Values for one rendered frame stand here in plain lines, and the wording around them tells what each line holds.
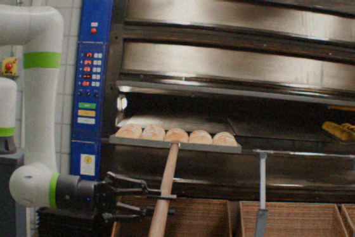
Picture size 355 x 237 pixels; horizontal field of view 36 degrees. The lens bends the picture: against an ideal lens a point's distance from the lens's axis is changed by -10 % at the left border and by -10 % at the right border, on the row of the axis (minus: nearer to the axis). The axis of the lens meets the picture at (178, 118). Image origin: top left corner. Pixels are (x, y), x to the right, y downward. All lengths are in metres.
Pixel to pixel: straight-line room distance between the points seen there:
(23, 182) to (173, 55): 1.67
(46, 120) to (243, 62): 1.59
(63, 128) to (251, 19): 1.12
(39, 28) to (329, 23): 1.87
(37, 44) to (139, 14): 1.46
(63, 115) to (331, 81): 1.41
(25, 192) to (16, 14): 0.47
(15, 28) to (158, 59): 1.53
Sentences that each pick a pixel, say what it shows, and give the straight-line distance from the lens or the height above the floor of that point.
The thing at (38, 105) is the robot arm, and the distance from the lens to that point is 1.54.
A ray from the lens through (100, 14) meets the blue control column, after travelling 2.95.
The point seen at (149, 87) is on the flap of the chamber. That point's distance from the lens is 2.79.
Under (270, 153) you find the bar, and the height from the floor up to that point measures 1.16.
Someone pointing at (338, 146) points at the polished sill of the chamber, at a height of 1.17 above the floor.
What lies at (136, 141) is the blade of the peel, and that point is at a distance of 2.46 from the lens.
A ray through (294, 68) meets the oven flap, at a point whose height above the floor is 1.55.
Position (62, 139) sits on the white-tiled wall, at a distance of 3.03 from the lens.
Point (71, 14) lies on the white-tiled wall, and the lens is 3.01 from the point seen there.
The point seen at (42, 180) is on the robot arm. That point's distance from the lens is 1.42.
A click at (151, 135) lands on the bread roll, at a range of 2.47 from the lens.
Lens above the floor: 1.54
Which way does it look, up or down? 6 degrees down
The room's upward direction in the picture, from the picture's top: 4 degrees clockwise
